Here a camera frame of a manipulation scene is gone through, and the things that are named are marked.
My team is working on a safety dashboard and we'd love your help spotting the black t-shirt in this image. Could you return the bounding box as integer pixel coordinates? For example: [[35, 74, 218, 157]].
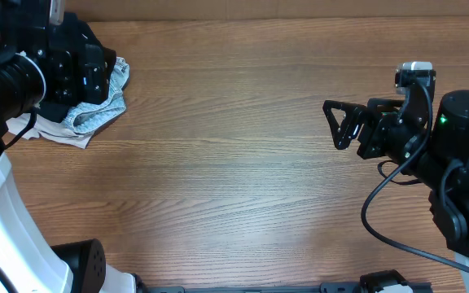
[[37, 12, 116, 123]]

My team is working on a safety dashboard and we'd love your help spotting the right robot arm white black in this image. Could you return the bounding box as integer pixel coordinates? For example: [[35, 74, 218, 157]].
[[322, 85, 469, 291]]

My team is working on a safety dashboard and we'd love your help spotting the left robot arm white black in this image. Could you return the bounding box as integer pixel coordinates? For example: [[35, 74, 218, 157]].
[[0, 0, 146, 292]]

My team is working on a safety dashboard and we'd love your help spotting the beige folded garment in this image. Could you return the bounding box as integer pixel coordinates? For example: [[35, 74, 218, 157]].
[[7, 113, 94, 149]]

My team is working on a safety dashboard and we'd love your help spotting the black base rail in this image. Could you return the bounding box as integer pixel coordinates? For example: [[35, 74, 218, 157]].
[[136, 270, 433, 293]]

